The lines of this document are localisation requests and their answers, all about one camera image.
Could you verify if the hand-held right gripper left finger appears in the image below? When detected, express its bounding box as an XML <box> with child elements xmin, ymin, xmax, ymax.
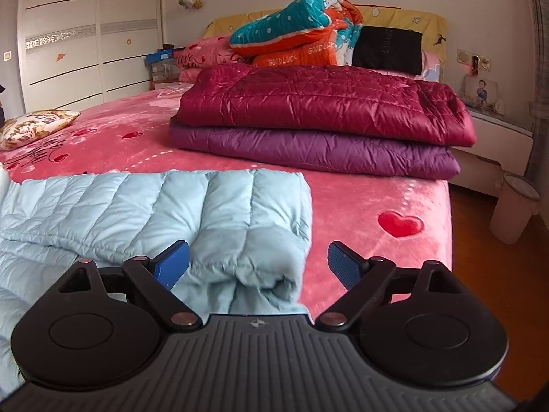
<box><xmin>56</xmin><ymin>240</ymin><xmax>203</xmax><ymax>334</ymax></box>

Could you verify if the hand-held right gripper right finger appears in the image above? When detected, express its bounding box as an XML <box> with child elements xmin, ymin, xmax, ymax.
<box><xmin>315</xmin><ymin>241</ymin><xmax>463</xmax><ymax>334</ymax></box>

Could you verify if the light blue down jacket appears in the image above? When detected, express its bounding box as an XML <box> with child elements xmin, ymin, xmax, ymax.
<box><xmin>0</xmin><ymin>167</ymin><xmax>314</xmax><ymax>401</ymax></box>

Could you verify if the bed with pink heart sheet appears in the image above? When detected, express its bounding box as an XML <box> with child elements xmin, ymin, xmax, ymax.
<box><xmin>0</xmin><ymin>80</ymin><xmax>452</xmax><ymax>316</ymax></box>

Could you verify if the purple down jacket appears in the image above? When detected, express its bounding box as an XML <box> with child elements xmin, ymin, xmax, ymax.
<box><xmin>167</xmin><ymin>118</ymin><xmax>462</xmax><ymax>180</ymax></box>

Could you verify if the dark red down jacket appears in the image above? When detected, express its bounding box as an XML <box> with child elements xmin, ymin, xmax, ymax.
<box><xmin>177</xmin><ymin>64</ymin><xmax>478</xmax><ymax>147</ymax></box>

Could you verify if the pale pink waste bin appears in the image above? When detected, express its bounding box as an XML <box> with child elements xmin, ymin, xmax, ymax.
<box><xmin>489</xmin><ymin>172</ymin><xmax>542</xmax><ymax>245</ymax></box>

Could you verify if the white nightstand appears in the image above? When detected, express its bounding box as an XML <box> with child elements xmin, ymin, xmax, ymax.
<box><xmin>448</xmin><ymin>105</ymin><xmax>535</xmax><ymax>198</ymax></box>

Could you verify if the grey cardboard box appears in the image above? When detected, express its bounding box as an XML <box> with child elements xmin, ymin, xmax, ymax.
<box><xmin>152</xmin><ymin>62</ymin><xmax>181</xmax><ymax>82</ymax></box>

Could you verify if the floral cushion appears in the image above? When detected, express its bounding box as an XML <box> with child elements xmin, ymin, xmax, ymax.
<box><xmin>0</xmin><ymin>109</ymin><xmax>82</xmax><ymax>152</ymax></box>

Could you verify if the pink and lilac pillow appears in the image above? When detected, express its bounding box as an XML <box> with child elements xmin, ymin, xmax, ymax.
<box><xmin>364</xmin><ymin>48</ymin><xmax>443</xmax><ymax>83</ymax></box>

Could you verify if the black pillow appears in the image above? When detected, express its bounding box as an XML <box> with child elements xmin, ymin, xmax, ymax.
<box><xmin>351</xmin><ymin>26</ymin><xmax>425</xmax><ymax>76</ymax></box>

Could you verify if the framed photo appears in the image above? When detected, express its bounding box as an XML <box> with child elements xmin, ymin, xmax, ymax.
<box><xmin>460</xmin><ymin>75</ymin><xmax>499</xmax><ymax>108</ymax></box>

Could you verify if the teal and orange quilt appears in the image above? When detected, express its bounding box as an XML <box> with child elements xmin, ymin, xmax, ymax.
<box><xmin>229</xmin><ymin>0</ymin><xmax>365</xmax><ymax>69</ymax></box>

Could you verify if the white wardrobe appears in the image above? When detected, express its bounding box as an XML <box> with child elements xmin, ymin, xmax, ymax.
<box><xmin>16</xmin><ymin>0</ymin><xmax>165</xmax><ymax>113</ymax></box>

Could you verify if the yellow headboard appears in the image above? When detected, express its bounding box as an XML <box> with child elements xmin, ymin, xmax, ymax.
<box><xmin>202</xmin><ymin>4</ymin><xmax>449</xmax><ymax>66</ymax></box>

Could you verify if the grey checked curtain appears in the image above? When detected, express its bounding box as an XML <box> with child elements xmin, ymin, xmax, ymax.
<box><xmin>524</xmin><ymin>0</ymin><xmax>549</xmax><ymax>181</ymax></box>

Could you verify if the wall socket panel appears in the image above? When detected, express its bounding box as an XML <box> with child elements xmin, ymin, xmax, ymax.
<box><xmin>456</xmin><ymin>49</ymin><xmax>492</xmax><ymax>72</ymax></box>

